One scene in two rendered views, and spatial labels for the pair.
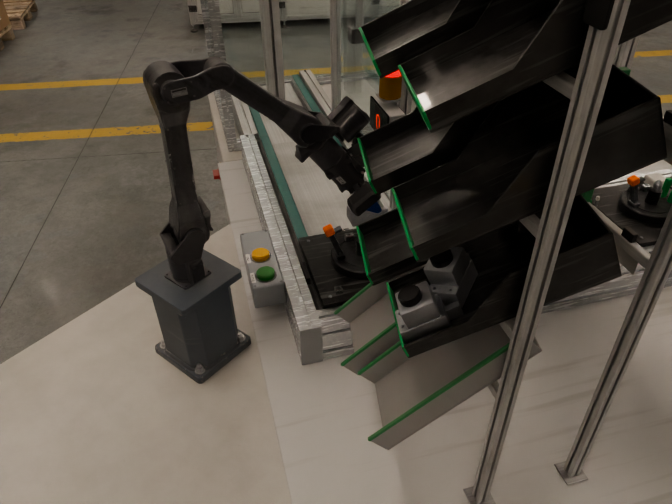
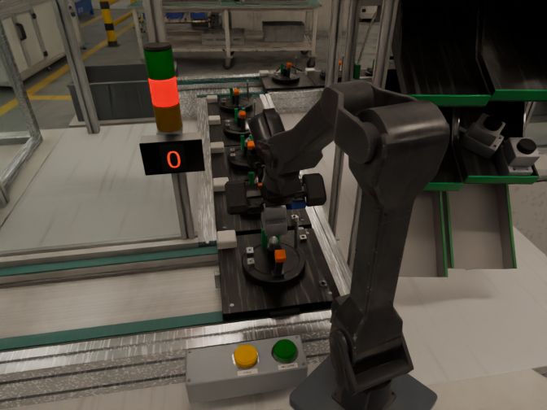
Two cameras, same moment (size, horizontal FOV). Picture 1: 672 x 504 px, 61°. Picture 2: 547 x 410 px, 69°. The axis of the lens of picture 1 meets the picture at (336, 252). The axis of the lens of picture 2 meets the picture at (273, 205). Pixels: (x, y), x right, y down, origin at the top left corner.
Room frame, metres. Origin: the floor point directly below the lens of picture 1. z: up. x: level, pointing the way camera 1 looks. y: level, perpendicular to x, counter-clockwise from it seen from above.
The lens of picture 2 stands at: (0.93, 0.60, 1.58)
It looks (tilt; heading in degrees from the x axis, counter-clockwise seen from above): 34 degrees down; 275
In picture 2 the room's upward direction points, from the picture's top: straight up
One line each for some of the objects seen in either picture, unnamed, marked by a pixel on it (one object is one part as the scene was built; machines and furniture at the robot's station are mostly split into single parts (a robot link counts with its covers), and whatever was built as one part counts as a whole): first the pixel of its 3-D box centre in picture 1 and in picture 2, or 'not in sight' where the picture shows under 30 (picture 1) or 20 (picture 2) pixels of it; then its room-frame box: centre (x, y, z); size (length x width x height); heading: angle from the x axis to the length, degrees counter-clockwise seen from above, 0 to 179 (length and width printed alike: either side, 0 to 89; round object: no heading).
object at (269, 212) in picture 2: (368, 204); (273, 210); (0.99, -0.07, 1.11); 0.08 x 0.04 x 0.07; 105
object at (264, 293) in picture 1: (261, 266); (246, 367); (1.02, 0.17, 0.93); 0.21 x 0.07 x 0.06; 15
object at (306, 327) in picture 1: (274, 223); (142, 358); (1.22, 0.16, 0.91); 0.89 x 0.06 x 0.11; 15
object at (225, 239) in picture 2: not in sight; (226, 242); (1.11, -0.13, 0.97); 0.05 x 0.05 x 0.04; 15
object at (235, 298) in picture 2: (362, 262); (273, 268); (0.99, -0.06, 0.96); 0.24 x 0.24 x 0.02; 15
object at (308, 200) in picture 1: (337, 209); (140, 292); (1.29, -0.01, 0.91); 0.84 x 0.28 x 0.10; 15
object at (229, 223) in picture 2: not in sight; (258, 189); (1.05, -0.31, 1.01); 0.24 x 0.24 x 0.13; 15
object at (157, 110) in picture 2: (390, 85); (168, 115); (1.20, -0.12, 1.28); 0.05 x 0.05 x 0.05
